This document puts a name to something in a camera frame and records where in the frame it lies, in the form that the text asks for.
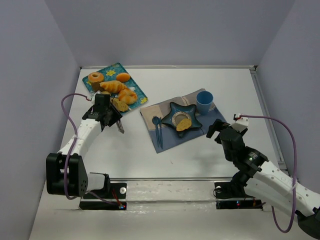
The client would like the blue plastic fork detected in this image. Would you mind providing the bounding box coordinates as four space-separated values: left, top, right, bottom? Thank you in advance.
152 116 161 148

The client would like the teal floral tray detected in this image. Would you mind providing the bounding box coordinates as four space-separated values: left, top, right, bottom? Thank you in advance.
82 62 148 115

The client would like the twisted orange bread roll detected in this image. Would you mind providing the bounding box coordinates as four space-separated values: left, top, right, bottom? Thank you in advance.
118 88 138 105

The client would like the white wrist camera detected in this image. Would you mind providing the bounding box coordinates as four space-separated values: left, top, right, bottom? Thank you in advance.
230 113 249 133
90 94 97 105

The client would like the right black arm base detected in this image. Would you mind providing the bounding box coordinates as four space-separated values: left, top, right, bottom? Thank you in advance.
212 181 266 210

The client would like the long striped croissant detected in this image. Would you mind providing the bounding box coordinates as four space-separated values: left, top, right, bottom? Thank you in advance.
99 80 127 94

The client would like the round orange bun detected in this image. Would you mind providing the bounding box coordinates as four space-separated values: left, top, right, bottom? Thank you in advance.
116 72 131 83

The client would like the orange ring donut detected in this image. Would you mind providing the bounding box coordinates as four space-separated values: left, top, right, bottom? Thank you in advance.
87 72 105 83

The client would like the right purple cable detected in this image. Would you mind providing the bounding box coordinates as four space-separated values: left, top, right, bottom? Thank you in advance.
242 114 298 233

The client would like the oval seeded bread slice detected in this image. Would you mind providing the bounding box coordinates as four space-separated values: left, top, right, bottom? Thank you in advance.
112 98 129 113

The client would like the blue plastic cup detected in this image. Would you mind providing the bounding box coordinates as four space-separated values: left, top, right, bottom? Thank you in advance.
196 91 214 115

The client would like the blue grey striped cloth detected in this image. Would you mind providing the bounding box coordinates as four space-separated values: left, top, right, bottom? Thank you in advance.
140 88 225 153

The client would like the brown chocolate muffin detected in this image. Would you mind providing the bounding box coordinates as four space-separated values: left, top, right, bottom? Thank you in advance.
91 82 104 92

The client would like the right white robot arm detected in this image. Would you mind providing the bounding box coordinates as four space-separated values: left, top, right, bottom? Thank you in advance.
206 114 320 239

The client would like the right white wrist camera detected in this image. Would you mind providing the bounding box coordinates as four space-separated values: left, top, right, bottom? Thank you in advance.
230 113 249 133

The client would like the blue star-shaped plate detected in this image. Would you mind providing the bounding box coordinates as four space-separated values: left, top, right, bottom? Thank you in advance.
161 102 203 138

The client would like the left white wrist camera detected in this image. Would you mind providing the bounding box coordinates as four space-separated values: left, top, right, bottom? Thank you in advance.
90 94 97 105

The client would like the brown bread slice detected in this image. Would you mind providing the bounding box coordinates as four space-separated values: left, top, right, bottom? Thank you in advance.
176 118 192 132

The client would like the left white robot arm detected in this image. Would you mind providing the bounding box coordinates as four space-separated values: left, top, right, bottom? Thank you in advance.
46 93 124 200

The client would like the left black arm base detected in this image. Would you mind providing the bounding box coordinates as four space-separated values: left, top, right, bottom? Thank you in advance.
79 181 127 211

